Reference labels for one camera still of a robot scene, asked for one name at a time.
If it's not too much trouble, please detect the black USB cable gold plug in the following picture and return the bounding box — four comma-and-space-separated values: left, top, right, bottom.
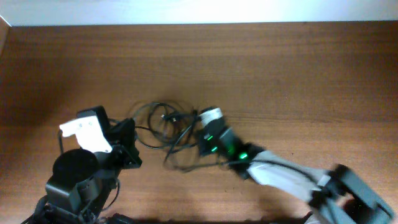
128, 100, 199, 153

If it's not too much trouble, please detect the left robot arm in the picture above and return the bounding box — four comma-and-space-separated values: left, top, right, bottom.
25, 106, 142, 223

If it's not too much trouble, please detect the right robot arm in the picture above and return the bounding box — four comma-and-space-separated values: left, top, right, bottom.
198, 107, 396, 223

